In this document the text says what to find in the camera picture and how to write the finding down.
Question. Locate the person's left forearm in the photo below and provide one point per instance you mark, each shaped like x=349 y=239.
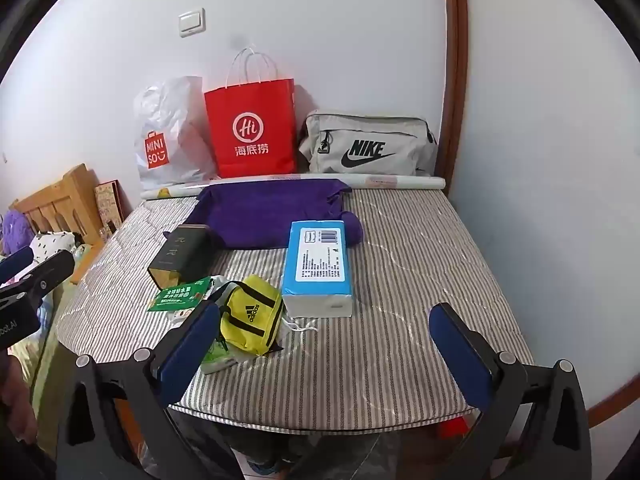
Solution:
x=20 y=450

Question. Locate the grey waist bag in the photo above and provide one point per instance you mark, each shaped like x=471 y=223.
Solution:
x=375 y=132

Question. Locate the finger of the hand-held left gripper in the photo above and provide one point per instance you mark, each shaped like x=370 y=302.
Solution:
x=15 y=262
x=50 y=270

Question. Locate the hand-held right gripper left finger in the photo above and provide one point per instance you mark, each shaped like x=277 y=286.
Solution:
x=187 y=350

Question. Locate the yellow pouch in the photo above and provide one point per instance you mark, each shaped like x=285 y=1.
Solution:
x=250 y=320

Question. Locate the patterned flat box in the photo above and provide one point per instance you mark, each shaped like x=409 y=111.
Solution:
x=107 y=205

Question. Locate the white patterned paper roll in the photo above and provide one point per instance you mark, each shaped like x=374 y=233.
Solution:
x=400 y=181

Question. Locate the pile of pastel clothes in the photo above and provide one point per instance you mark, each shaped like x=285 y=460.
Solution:
x=47 y=310

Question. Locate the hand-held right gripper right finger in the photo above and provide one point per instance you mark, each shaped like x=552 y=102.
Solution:
x=457 y=360

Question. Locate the blue tissue pack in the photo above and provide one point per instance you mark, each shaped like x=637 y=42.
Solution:
x=315 y=280

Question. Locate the red paper shopping bag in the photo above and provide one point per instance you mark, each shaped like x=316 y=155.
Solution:
x=250 y=110

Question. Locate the striped mattress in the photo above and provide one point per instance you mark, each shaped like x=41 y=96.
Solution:
x=400 y=285

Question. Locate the green sachet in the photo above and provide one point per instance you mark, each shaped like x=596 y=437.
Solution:
x=175 y=297

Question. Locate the white plastic shopping bag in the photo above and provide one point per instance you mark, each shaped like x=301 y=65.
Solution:
x=170 y=115

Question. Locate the purple plush toy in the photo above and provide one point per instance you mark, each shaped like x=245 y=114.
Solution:
x=12 y=232

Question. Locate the purple cloth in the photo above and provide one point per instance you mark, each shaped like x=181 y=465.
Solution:
x=260 y=210

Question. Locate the brown wooden baseboard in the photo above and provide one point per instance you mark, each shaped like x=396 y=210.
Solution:
x=607 y=407

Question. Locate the wooden headboard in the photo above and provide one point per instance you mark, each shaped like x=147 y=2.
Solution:
x=65 y=195

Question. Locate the brown wooden door frame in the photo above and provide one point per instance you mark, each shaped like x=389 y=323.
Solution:
x=452 y=60

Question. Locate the white dotted pillow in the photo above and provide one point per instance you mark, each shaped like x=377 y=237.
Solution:
x=50 y=245

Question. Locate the white light switch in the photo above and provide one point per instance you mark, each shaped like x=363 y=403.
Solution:
x=191 y=22

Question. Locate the dark green box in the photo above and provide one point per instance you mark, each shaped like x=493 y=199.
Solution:
x=187 y=255

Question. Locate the white orange printed sachet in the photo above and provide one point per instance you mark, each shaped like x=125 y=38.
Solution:
x=181 y=315

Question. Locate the green wipes packet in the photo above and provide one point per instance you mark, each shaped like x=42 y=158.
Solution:
x=215 y=362

